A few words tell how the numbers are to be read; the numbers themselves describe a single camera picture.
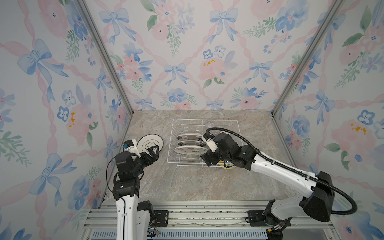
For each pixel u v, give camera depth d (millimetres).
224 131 512
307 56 861
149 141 1032
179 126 1123
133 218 456
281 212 606
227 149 559
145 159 652
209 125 997
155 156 663
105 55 858
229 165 631
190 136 938
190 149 893
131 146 641
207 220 748
